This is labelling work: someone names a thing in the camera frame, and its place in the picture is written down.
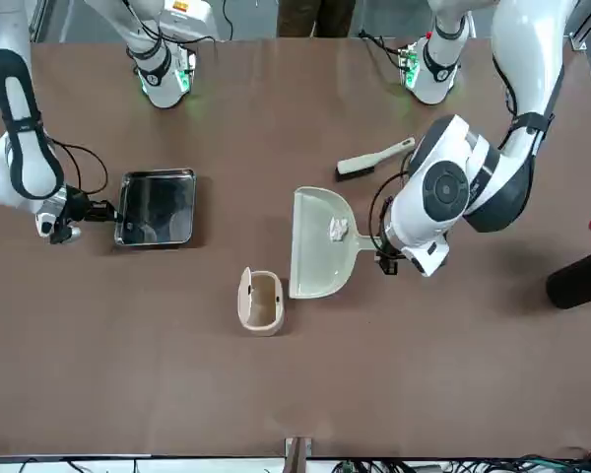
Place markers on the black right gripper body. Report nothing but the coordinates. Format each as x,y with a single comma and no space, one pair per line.
79,207

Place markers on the square metal tray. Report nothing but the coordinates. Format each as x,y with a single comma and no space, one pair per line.
157,212

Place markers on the white paper ball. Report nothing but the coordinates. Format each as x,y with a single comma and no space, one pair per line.
338,229

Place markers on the pale grey plastic dustpan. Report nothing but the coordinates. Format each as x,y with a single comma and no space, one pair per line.
320,256

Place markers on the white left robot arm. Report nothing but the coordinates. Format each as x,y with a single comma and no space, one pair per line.
522,59

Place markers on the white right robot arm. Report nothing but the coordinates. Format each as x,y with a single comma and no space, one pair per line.
24,162

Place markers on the beige hand brush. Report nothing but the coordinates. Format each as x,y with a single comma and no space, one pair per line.
369,160

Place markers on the beige bin with flip lid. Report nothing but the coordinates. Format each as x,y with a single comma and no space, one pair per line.
261,300

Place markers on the black cylindrical vase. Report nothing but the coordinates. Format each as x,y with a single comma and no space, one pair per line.
581,281

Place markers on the white box with orange label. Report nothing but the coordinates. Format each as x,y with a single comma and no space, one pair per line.
189,12

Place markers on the person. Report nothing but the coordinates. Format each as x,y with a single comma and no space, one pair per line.
315,17

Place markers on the aluminium frame post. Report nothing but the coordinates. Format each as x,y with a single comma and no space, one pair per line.
298,455
39,20
583,29

